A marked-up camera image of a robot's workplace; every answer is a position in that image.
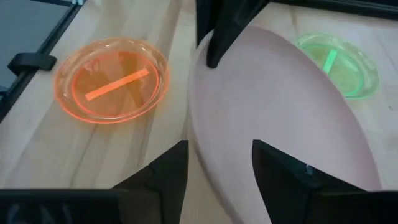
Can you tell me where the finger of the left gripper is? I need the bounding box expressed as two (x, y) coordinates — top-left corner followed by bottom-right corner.
(195, 0), (223, 47)
(206, 0), (270, 69)

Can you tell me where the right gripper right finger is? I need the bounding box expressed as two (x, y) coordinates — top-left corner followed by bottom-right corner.
(251, 139), (374, 224)

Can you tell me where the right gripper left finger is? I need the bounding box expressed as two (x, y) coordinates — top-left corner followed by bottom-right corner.
(112, 139), (190, 224)

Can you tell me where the pink plastic plate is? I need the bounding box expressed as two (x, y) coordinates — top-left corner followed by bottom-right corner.
(186, 24), (383, 224)

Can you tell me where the small clear orange plate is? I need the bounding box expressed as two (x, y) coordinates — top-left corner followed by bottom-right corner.
(53, 37), (170, 125)

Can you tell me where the small clear green plate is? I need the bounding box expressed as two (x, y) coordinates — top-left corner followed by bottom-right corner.
(294, 30), (380, 100)

